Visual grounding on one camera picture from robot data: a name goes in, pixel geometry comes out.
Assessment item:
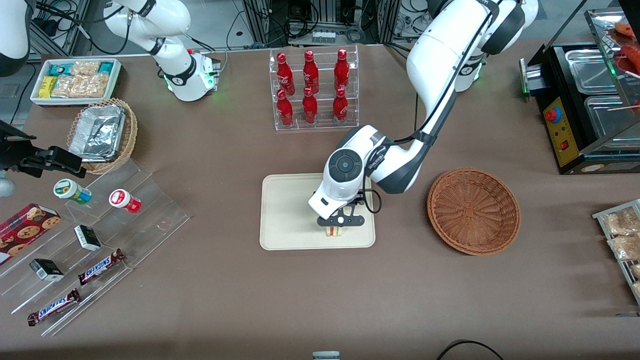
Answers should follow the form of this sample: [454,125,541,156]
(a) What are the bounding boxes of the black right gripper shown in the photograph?
[0,120,86,178]

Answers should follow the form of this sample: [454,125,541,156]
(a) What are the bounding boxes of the cream plastic tray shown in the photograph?
[259,173,376,251]

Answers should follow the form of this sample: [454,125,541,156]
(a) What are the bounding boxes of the light wicker basket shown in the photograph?
[66,98,138,175]

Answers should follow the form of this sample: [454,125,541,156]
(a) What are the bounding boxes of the brown wicker basket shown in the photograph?
[427,167,521,256]

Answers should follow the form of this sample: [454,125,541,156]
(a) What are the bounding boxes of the green sunflower lid jar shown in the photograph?
[53,178,92,205]

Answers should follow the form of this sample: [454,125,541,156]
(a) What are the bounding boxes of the silver foil packets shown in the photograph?
[68,105,126,162]

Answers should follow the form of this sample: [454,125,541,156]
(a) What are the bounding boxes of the white snack bin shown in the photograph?
[30,58,122,107]

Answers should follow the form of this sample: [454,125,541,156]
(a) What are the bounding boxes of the red lid jar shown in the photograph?
[109,189,142,214]

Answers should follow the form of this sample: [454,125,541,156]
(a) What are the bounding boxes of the large clear cracker bag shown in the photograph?
[51,74,110,99]

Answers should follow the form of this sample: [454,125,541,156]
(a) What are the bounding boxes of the red chocolate chip cookie box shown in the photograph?
[0,203,62,266]

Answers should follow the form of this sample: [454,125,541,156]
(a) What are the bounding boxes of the small dark green box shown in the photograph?
[74,225,102,252]
[29,258,65,282]

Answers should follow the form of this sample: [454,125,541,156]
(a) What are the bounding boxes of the small clear cracker bag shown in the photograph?
[70,61,101,77]

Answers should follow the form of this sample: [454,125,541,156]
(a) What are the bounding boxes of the clear acrylic bottle rack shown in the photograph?
[269,45,360,132]

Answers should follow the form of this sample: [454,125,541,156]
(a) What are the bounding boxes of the clear acrylic stepped stand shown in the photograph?
[0,159,191,337]

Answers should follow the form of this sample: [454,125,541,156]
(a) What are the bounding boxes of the red cola bottle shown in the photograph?
[276,89,294,127]
[276,52,296,97]
[333,87,349,124]
[302,87,318,124]
[303,50,320,95]
[334,48,350,92]

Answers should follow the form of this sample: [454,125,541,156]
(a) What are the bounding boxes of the Snickers chocolate bar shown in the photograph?
[78,248,126,286]
[27,288,81,327]

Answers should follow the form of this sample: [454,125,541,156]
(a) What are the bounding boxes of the black food warmer machine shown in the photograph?
[520,0,640,175]

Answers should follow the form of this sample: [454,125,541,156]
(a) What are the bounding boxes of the steel warmer pan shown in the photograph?
[584,95,640,141]
[565,49,621,96]

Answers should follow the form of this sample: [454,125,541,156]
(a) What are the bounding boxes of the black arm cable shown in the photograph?
[357,0,501,216]

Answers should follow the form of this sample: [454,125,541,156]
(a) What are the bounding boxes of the black table cable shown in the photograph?
[436,339,506,360]

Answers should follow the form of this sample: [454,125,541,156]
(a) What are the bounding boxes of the aluminium frame rack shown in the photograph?
[243,0,436,48]

